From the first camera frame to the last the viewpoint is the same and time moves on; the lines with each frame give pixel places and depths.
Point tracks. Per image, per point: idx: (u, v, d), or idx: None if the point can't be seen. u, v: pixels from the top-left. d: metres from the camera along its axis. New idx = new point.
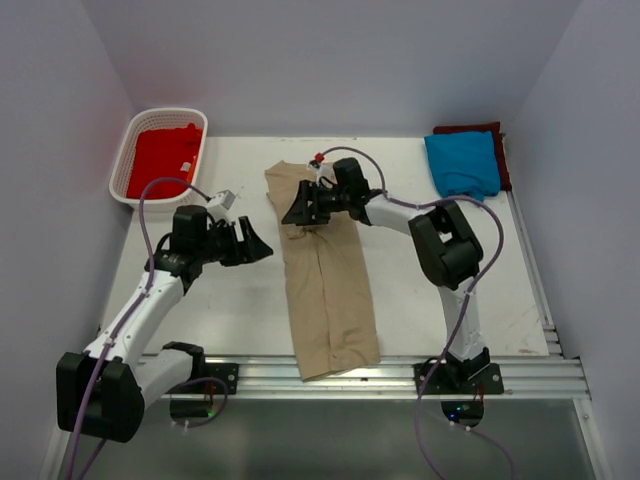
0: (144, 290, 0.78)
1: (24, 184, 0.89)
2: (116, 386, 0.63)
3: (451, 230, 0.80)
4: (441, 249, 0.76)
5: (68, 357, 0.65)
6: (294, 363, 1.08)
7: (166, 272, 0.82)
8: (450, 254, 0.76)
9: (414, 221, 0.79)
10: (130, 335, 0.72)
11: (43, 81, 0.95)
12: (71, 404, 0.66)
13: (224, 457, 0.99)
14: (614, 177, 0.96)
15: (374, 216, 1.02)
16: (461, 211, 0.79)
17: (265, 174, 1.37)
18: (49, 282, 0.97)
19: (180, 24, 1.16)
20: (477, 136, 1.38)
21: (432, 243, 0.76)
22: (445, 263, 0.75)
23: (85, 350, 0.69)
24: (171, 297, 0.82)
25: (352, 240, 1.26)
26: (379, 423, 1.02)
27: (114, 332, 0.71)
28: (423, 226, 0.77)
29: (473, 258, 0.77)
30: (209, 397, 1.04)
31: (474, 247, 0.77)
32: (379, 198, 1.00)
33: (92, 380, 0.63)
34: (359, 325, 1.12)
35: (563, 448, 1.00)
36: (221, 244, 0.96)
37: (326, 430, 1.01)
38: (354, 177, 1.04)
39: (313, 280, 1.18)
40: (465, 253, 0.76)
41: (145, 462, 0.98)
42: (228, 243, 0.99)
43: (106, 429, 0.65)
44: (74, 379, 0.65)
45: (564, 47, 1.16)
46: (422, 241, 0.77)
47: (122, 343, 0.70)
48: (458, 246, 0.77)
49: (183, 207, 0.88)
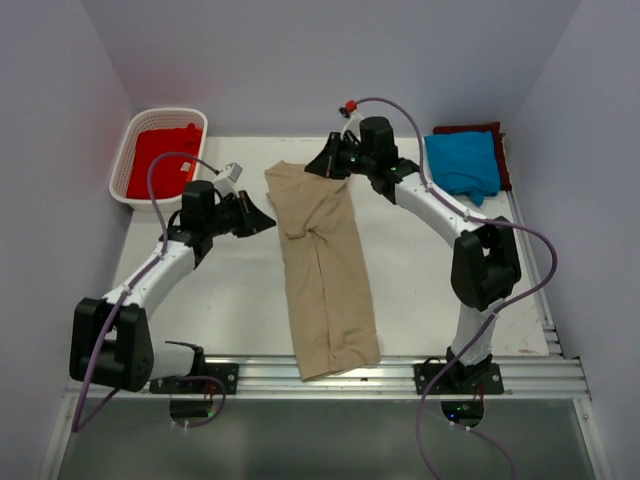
0: (160, 253, 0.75)
1: (25, 183, 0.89)
2: (133, 328, 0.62)
3: (497, 249, 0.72)
4: (483, 273, 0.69)
5: (86, 300, 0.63)
6: (294, 363, 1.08)
7: (179, 242, 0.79)
8: (491, 280, 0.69)
9: (463, 237, 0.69)
10: (146, 288, 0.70)
11: (43, 80, 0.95)
12: (84, 350, 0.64)
13: (224, 456, 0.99)
14: (613, 178, 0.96)
15: (402, 201, 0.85)
16: (511, 232, 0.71)
17: (265, 174, 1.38)
18: (48, 282, 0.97)
19: (180, 24, 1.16)
20: (476, 136, 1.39)
21: (478, 267, 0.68)
22: (485, 289, 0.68)
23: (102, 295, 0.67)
24: (183, 266, 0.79)
25: (351, 240, 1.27)
26: (380, 424, 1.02)
27: (131, 282, 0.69)
28: (474, 248, 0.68)
29: (510, 285, 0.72)
30: (209, 397, 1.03)
31: (514, 273, 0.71)
32: (415, 180, 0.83)
33: (108, 322, 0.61)
34: (359, 325, 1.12)
35: (563, 448, 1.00)
36: (230, 216, 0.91)
37: (326, 430, 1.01)
38: (382, 143, 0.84)
39: (313, 280, 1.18)
40: (505, 279, 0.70)
41: (145, 462, 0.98)
42: (238, 217, 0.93)
43: (117, 378, 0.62)
44: (91, 324, 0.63)
45: (563, 48, 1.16)
46: (464, 261, 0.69)
47: (139, 293, 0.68)
48: (501, 270, 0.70)
49: (191, 183, 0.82)
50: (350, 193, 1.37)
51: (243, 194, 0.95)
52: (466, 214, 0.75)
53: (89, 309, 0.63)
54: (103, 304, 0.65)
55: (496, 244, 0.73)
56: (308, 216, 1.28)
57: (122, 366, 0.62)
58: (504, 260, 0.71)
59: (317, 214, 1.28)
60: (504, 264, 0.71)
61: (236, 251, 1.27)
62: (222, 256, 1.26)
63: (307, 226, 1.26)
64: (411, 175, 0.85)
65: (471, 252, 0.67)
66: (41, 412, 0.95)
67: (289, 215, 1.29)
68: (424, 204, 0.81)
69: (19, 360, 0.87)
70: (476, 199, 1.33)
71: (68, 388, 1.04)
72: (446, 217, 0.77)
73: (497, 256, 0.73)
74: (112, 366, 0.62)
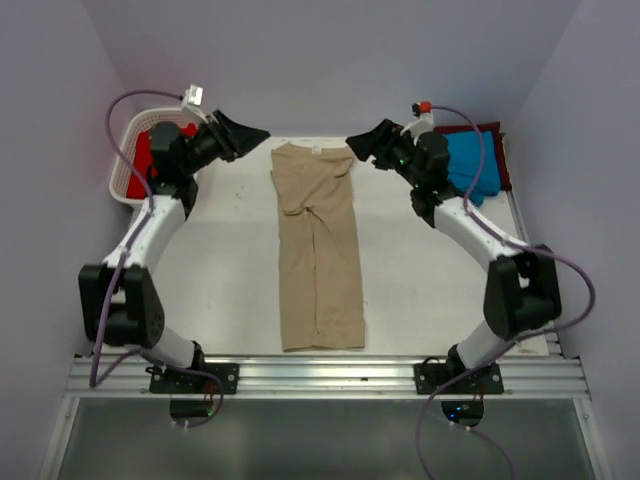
0: (150, 211, 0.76)
1: (24, 183, 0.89)
2: (138, 289, 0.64)
3: (535, 278, 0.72)
4: (518, 303, 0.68)
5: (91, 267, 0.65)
6: (281, 340, 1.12)
7: (166, 196, 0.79)
8: (522, 310, 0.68)
9: (496, 262, 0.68)
10: (143, 246, 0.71)
11: (43, 80, 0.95)
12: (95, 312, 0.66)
13: (224, 455, 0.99)
14: (613, 176, 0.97)
15: (440, 222, 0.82)
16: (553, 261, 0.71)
17: (272, 152, 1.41)
18: (49, 282, 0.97)
19: (180, 22, 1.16)
20: (477, 136, 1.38)
21: (511, 293, 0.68)
22: (517, 318, 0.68)
23: (102, 260, 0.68)
24: (173, 220, 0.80)
25: (348, 222, 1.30)
26: (380, 424, 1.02)
27: (128, 244, 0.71)
28: (507, 272, 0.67)
29: (546, 319, 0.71)
30: (209, 397, 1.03)
31: (553, 306, 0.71)
32: (456, 201, 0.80)
33: (113, 282, 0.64)
34: (345, 304, 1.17)
35: (562, 447, 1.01)
36: (207, 148, 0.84)
37: (326, 430, 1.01)
38: (434, 166, 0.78)
39: (306, 258, 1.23)
40: (543, 311, 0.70)
41: (144, 463, 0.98)
42: (216, 144, 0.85)
43: (131, 332, 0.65)
44: (97, 287, 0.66)
45: (563, 47, 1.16)
46: (499, 287, 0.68)
47: (136, 254, 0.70)
48: (537, 301, 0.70)
49: (156, 129, 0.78)
50: (352, 190, 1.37)
51: (216, 114, 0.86)
52: (504, 237, 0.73)
53: (92, 273, 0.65)
54: (105, 269, 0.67)
55: (536, 274, 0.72)
56: (307, 195, 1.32)
57: (132, 321, 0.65)
58: (541, 291, 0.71)
59: (315, 195, 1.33)
60: (542, 296, 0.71)
61: (236, 247, 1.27)
62: (222, 255, 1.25)
63: (305, 205, 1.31)
64: (452, 198, 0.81)
65: (507, 279, 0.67)
66: (40, 412, 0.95)
67: (288, 194, 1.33)
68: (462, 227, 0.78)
69: (17, 362, 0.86)
70: (477, 199, 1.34)
71: (68, 388, 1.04)
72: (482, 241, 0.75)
73: (534, 286, 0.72)
74: (122, 321, 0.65)
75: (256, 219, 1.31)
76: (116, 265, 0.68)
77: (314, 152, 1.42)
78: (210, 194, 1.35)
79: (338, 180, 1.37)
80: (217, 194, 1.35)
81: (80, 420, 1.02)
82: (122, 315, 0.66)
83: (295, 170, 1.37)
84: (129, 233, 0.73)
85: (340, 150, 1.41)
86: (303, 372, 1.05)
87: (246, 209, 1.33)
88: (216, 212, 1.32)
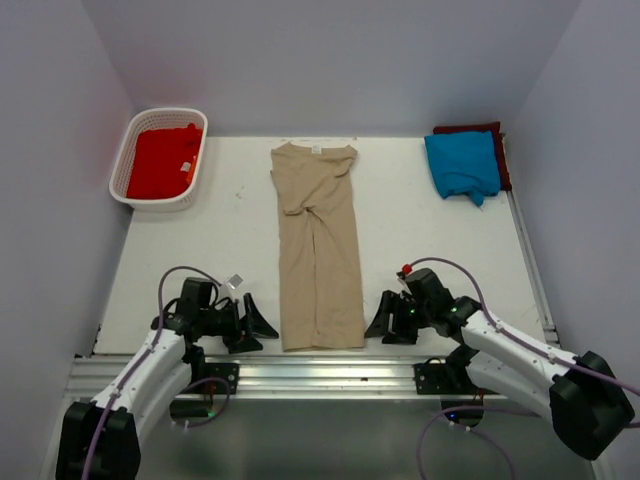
0: (150, 347, 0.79)
1: (23, 182, 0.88)
2: (119, 438, 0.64)
3: (596, 386, 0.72)
4: (592, 422, 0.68)
5: (76, 406, 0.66)
6: (280, 340, 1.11)
7: (172, 332, 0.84)
8: (600, 425, 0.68)
9: (557, 389, 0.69)
10: (135, 387, 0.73)
11: (40, 77, 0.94)
12: (70, 454, 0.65)
13: (234, 454, 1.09)
14: (616, 175, 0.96)
15: (473, 343, 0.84)
16: (608, 366, 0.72)
17: (272, 152, 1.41)
18: (47, 282, 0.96)
19: (180, 22, 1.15)
20: (477, 135, 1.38)
21: (582, 416, 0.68)
22: (597, 437, 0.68)
23: (92, 399, 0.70)
24: (172, 356, 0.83)
25: (348, 222, 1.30)
26: (381, 425, 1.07)
27: (121, 383, 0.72)
28: (574, 399, 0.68)
29: (622, 424, 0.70)
30: (208, 397, 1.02)
31: (621, 409, 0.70)
32: (480, 319, 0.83)
33: (98, 430, 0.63)
34: (345, 304, 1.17)
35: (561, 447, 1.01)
36: (223, 321, 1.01)
37: (327, 432, 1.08)
38: (431, 288, 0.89)
39: (306, 258, 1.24)
40: (613, 420, 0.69)
41: (157, 462, 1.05)
42: (231, 322, 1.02)
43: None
44: (79, 429, 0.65)
45: (564, 46, 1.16)
46: (569, 413, 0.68)
47: (127, 395, 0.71)
48: (607, 411, 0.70)
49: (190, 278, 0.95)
50: (352, 190, 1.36)
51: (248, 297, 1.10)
52: (550, 354, 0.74)
53: (75, 411, 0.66)
54: (92, 408, 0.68)
55: (593, 383, 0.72)
56: (307, 195, 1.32)
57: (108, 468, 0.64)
58: (608, 399, 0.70)
59: (315, 195, 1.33)
60: (609, 403, 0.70)
61: (236, 246, 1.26)
62: (223, 255, 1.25)
63: (305, 205, 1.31)
64: (474, 314, 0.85)
65: (575, 407, 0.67)
66: (41, 413, 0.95)
67: (289, 194, 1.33)
68: (500, 346, 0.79)
69: (16, 363, 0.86)
70: (476, 200, 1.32)
71: (68, 388, 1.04)
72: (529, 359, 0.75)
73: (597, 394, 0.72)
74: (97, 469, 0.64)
75: (257, 219, 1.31)
76: (104, 408, 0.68)
77: (314, 152, 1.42)
78: (210, 195, 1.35)
79: (339, 180, 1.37)
80: (217, 195, 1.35)
81: None
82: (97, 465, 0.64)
83: (295, 169, 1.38)
84: (126, 371, 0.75)
85: (340, 150, 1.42)
86: (303, 372, 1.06)
87: (246, 209, 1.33)
88: (216, 212, 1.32)
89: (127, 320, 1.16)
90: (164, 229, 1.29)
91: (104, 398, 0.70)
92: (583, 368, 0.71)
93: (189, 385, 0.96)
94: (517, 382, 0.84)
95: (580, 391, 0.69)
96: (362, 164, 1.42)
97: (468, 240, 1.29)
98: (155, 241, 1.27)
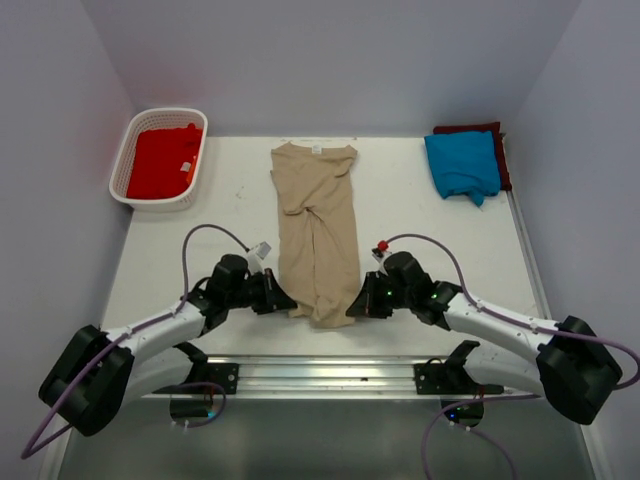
0: (172, 312, 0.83)
1: (24, 185, 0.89)
2: (111, 373, 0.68)
3: (582, 351, 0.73)
4: (582, 387, 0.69)
5: (90, 330, 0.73)
6: (282, 342, 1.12)
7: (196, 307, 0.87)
8: (591, 388, 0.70)
9: (545, 359, 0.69)
10: (146, 338, 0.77)
11: (42, 81, 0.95)
12: (63, 375, 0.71)
13: (225, 459, 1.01)
14: (617, 176, 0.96)
15: (456, 326, 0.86)
16: (589, 328, 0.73)
17: (272, 152, 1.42)
18: (48, 283, 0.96)
19: (181, 25, 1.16)
20: (478, 135, 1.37)
21: (574, 383, 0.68)
22: (590, 400, 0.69)
23: (105, 332, 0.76)
24: (187, 330, 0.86)
25: (348, 223, 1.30)
26: (380, 424, 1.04)
27: (135, 328, 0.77)
28: (561, 367, 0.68)
29: (612, 384, 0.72)
30: (209, 397, 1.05)
31: (609, 369, 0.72)
32: (460, 301, 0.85)
33: (94, 359, 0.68)
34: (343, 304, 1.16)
35: (560, 447, 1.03)
36: (253, 292, 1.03)
37: (327, 432, 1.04)
38: (411, 274, 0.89)
39: (306, 258, 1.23)
40: (604, 380, 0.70)
41: (148, 466, 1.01)
42: (261, 292, 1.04)
43: (77, 411, 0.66)
44: (82, 352, 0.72)
45: (564, 47, 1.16)
46: (560, 382, 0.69)
47: (137, 339, 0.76)
48: (597, 373, 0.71)
49: (227, 257, 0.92)
50: (352, 190, 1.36)
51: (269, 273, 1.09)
52: (532, 325, 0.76)
53: (87, 337, 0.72)
54: (101, 338, 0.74)
55: (579, 347, 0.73)
56: (307, 195, 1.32)
57: (85, 402, 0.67)
58: (596, 362, 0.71)
59: (315, 196, 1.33)
60: (598, 365, 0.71)
61: (237, 246, 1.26)
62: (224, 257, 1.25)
63: (305, 205, 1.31)
64: (454, 297, 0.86)
65: (564, 374, 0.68)
66: (40, 412, 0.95)
67: (289, 194, 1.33)
68: (481, 324, 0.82)
69: (15, 363, 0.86)
70: (476, 199, 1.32)
71: None
72: (512, 333, 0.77)
73: (586, 358, 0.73)
74: (78, 397, 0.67)
75: (256, 219, 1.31)
76: (113, 341, 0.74)
77: (314, 152, 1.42)
78: (210, 195, 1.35)
79: (339, 179, 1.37)
80: (217, 195, 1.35)
81: None
82: (78, 395, 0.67)
83: (296, 168, 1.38)
84: (144, 321, 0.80)
85: (340, 149, 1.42)
86: (304, 373, 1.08)
87: (245, 209, 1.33)
88: (216, 212, 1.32)
89: (126, 321, 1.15)
90: (164, 229, 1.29)
91: (115, 335, 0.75)
92: (565, 333, 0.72)
93: (184, 383, 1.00)
94: (511, 365, 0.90)
95: (565, 357, 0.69)
96: (362, 164, 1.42)
97: (469, 240, 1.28)
98: (154, 241, 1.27)
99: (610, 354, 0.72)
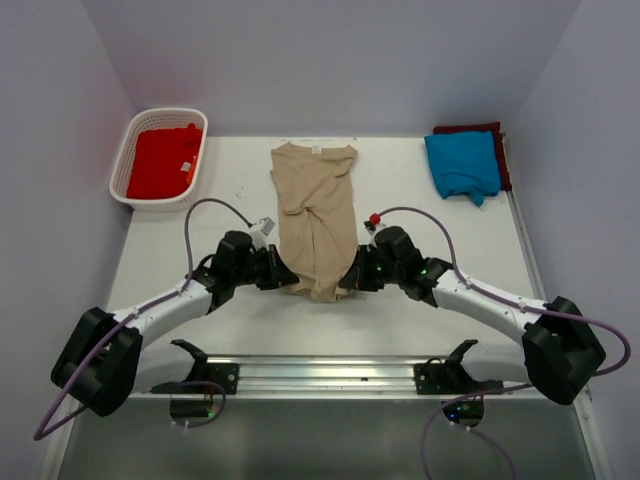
0: (178, 290, 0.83)
1: (25, 185, 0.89)
2: (123, 351, 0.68)
3: (568, 332, 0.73)
4: (566, 368, 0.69)
5: (96, 311, 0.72)
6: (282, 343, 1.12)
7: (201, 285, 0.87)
8: (574, 370, 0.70)
9: (532, 338, 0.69)
10: (153, 317, 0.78)
11: (42, 81, 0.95)
12: (72, 357, 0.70)
13: (225, 458, 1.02)
14: (617, 175, 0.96)
15: (445, 302, 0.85)
16: (577, 310, 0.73)
17: (272, 152, 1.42)
18: (48, 283, 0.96)
19: (181, 25, 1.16)
20: (478, 135, 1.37)
21: (558, 363, 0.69)
22: (571, 381, 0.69)
23: (111, 313, 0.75)
24: (193, 308, 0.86)
25: (348, 223, 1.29)
26: (380, 424, 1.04)
27: (142, 307, 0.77)
28: (547, 347, 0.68)
29: (595, 366, 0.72)
30: (209, 397, 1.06)
31: (593, 351, 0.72)
32: (451, 278, 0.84)
33: (104, 338, 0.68)
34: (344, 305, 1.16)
35: (560, 447, 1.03)
36: (258, 268, 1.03)
37: (327, 432, 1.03)
38: (402, 246, 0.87)
39: (306, 257, 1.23)
40: (586, 361, 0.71)
41: (148, 466, 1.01)
42: (266, 269, 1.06)
43: (90, 392, 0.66)
44: (90, 333, 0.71)
45: (564, 47, 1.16)
46: (545, 362, 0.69)
47: (144, 318, 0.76)
48: (581, 354, 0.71)
49: (232, 232, 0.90)
50: (352, 190, 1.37)
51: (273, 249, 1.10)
52: (521, 303, 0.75)
53: (95, 318, 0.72)
54: (108, 319, 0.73)
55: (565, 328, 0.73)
56: (307, 195, 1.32)
57: (97, 382, 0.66)
58: (581, 343, 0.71)
59: (315, 196, 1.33)
60: (582, 346, 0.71)
61: None
62: None
63: (305, 205, 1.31)
64: (445, 273, 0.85)
65: (550, 354, 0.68)
66: (40, 412, 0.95)
67: (289, 194, 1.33)
68: (468, 301, 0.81)
69: (15, 363, 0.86)
70: (476, 199, 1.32)
71: None
72: (500, 311, 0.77)
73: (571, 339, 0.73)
74: (89, 378, 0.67)
75: (256, 218, 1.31)
76: (120, 322, 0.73)
77: (314, 152, 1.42)
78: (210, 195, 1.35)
79: (339, 178, 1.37)
80: (217, 195, 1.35)
81: (80, 421, 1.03)
82: (89, 375, 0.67)
83: (296, 168, 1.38)
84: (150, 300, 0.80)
85: (340, 149, 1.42)
86: (304, 373, 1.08)
87: (246, 210, 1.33)
88: (216, 213, 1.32)
89: None
90: (164, 229, 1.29)
91: (122, 315, 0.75)
92: (553, 312, 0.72)
93: (184, 383, 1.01)
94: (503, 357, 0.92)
95: (552, 337, 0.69)
96: (362, 164, 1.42)
97: (469, 239, 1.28)
98: (154, 241, 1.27)
99: (595, 337, 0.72)
